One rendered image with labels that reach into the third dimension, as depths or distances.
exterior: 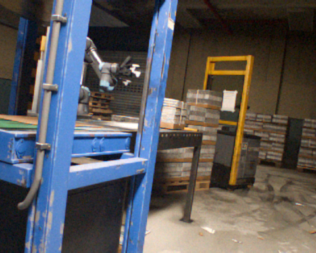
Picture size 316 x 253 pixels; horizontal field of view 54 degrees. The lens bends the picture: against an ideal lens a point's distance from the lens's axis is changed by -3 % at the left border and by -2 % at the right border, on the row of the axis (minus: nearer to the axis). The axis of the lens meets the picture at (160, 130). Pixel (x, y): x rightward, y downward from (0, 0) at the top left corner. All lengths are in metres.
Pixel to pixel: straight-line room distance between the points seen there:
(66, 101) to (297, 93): 9.27
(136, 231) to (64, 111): 0.78
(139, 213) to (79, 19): 0.90
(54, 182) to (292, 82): 9.36
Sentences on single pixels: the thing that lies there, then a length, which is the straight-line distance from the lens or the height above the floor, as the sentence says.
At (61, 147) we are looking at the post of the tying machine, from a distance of 0.94.
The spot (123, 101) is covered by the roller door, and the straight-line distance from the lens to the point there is 11.56.
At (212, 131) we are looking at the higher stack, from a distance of 4.19.
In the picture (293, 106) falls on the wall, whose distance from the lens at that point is 9.93.
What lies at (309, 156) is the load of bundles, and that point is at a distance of 8.21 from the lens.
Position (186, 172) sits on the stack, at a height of 0.24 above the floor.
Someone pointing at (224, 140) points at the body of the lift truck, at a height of 0.66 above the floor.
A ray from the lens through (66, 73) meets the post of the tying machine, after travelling 0.92.
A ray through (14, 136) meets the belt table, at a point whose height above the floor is 0.78.
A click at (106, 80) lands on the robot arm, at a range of 2.55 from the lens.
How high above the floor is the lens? 0.91
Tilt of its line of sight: 3 degrees down
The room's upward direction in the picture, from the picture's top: 8 degrees clockwise
